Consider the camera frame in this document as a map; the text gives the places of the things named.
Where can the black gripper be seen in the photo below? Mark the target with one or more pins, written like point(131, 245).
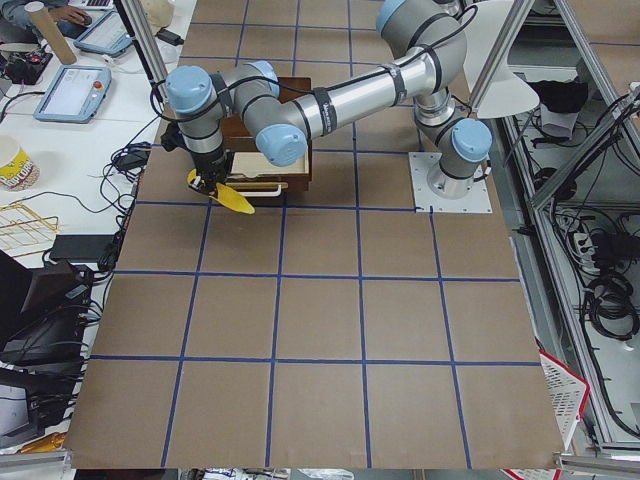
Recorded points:
point(210, 164)

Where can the brown wooden drawer box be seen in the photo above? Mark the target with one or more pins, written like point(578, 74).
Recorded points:
point(266, 137)

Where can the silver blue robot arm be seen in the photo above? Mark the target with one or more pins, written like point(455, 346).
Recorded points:
point(429, 48)

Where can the person's hand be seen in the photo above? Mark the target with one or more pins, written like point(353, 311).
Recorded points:
point(75, 15)

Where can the black power adapter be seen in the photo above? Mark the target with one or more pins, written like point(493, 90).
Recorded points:
point(169, 37)

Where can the blue teach pendant tablet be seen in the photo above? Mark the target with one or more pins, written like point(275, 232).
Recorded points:
point(74, 95)

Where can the beige baseball cap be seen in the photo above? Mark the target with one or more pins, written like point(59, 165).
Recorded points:
point(159, 13)

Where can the yellow popcorn bucket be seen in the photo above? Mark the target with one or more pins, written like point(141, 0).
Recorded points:
point(18, 172)

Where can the cardboard tube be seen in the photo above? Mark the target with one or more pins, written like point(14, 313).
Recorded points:
point(45, 21)

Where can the white red plastic basket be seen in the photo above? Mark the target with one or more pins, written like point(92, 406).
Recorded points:
point(569, 394)

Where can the gold wire rack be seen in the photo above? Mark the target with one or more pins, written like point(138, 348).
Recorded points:
point(24, 232)

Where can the square metal base plate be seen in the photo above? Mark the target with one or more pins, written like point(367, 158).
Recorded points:
point(435, 192)

